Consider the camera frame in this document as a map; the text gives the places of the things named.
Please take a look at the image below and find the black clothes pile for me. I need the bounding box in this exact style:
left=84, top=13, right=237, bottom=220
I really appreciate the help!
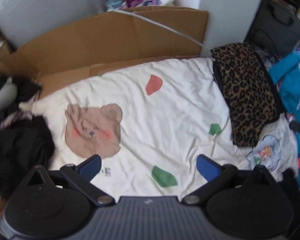
left=0, top=75, right=55, bottom=200

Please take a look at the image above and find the black bag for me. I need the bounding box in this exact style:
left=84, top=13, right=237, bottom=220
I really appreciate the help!
left=245, top=0, right=300, bottom=57

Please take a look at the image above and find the blue patterned fabric bag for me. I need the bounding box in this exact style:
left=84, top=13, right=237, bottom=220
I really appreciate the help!
left=268, top=46, right=300, bottom=185

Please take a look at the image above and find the flattened brown cardboard box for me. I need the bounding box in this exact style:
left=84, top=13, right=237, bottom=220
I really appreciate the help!
left=0, top=7, right=209, bottom=97

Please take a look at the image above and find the leopard print skirt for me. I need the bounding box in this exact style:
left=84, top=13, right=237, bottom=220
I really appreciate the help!
left=211, top=42, right=276, bottom=147

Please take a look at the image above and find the cream bear print blanket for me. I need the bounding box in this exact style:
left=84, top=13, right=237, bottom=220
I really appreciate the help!
left=22, top=58, right=298, bottom=199

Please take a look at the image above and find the white power cable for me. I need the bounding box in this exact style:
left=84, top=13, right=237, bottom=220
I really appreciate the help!
left=112, top=8, right=212, bottom=52

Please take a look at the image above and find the grey upright panel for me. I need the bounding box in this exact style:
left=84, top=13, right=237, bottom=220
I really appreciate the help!
left=0, top=0, right=106, bottom=48

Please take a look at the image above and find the folded black garment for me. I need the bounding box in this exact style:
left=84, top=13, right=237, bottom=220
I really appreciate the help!
left=212, top=52, right=286, bottom=124

